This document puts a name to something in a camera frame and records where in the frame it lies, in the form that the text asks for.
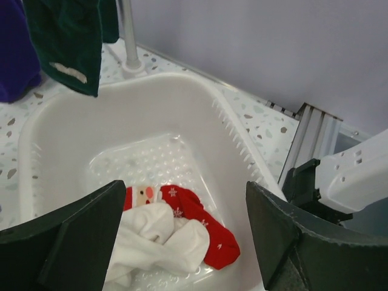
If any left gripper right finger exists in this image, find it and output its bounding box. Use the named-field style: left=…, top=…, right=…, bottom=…
left=246, top=182, right=387, bottom=290

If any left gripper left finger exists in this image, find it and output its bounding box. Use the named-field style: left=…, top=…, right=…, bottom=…
left=1, top=180, right=126, bottom=290

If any white sock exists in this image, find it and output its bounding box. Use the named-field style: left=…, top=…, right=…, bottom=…
left=105, top=238, right=209, bottom=287
left=117, top=202, right=174, bottom=244

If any red santa sock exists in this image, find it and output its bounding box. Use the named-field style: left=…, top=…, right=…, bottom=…
left=124, top=184, right=241, bottom=270

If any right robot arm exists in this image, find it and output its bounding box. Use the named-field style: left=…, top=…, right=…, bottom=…
left=283, top=131, right=387, bottom=224

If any white plastic basin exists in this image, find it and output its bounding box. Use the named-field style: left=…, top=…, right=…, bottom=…
left=18, top=73, right=281, bottom=290

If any purple sock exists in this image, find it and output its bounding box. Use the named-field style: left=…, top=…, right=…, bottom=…
left=1, top=0, right=42, bottom=103

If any white drying rack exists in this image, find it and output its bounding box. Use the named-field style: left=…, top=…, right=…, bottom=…
left=105, top=0, right=147, bottom=79

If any aluminium frame rail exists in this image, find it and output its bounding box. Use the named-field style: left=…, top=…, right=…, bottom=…
left=264, top=101, right=370, bottom=187

